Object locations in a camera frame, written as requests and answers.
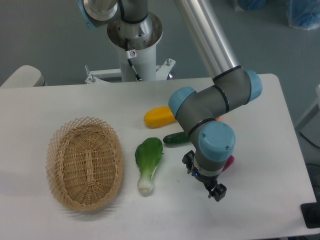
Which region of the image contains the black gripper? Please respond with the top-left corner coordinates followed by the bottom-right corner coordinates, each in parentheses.
top-left (182, 150), bottom-right (227, 202)

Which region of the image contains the green cucumber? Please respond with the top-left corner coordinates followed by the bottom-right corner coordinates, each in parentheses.
top-left (163, 131), bottom-right (190, 145)

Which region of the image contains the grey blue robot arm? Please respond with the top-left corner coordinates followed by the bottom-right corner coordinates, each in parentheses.
top-left (77, 0), bottom-right (263, 201)

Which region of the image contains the purple sweet potato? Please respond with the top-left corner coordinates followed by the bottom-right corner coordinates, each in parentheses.
top-left (222, 155), bottom-right (235, 172)

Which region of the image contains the green bok choy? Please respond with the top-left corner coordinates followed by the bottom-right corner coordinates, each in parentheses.
top-left (134, 137), bottom-right (164, 197)

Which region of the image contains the yellow mango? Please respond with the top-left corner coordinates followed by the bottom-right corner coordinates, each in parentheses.
top-left (143, 106), bottom-right (177, 128)

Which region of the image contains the black device at edge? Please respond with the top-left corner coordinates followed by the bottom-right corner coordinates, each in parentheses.
top-left (300, 202), bottom-right (320, 229)

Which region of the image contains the white furniture at right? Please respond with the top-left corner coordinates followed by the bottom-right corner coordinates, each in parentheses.
top-left (293, 84), bottom-right (320, 143)

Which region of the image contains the woven wicker basket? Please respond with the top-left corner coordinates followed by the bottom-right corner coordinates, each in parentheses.
top-left (45, 116), bottom-right (124, 212)

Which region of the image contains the blue plastic bag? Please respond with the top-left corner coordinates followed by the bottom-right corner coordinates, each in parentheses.
top-left (286, 0), bottom-right (320, 30)
top-left (232, 0), bottom-right (267, 11)

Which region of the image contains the white chair corner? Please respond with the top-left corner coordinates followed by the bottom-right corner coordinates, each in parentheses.
top-left (0, 65), bottom-right (48, 89)

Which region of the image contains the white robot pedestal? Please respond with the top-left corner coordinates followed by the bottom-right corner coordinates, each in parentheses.
top-left (85, 12), bottom-right (176, 84)

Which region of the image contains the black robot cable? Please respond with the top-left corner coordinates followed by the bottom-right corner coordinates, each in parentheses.
top-left (124, 37), bottom-right (143, 82)

